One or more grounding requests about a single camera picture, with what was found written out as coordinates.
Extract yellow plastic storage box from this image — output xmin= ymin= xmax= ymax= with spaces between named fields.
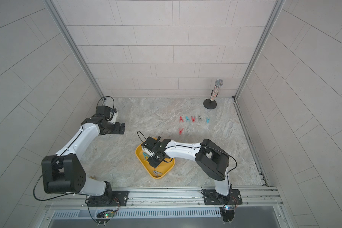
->
xmin=135 ymin=137 xmax=175 ymax=179

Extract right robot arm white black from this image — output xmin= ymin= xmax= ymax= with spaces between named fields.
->
xmin=141 ymin=137 xmax=230 ymax=197

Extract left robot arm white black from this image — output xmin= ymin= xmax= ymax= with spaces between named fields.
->
xmin=41 ymin=105 xmax=125 ymax=198

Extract left green circuit board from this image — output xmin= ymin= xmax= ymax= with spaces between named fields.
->
xmin=96 ymin=210 xmax=117 ymax=226

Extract glitter microphone on black stand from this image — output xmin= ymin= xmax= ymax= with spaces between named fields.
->
xmin=203 ymin=79 xmax=223 ymax=110

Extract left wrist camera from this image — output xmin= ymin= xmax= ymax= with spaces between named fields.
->
xmin=109 ymin=109 xmax=118 ymax=124

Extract aluminium mounting rail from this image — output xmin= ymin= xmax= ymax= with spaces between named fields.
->
xmin=44 ymin=186 xmax=283 ymax=210

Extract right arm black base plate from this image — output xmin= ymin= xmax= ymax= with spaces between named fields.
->
xmin=201 ymin=189 xmax=243 ymax=206

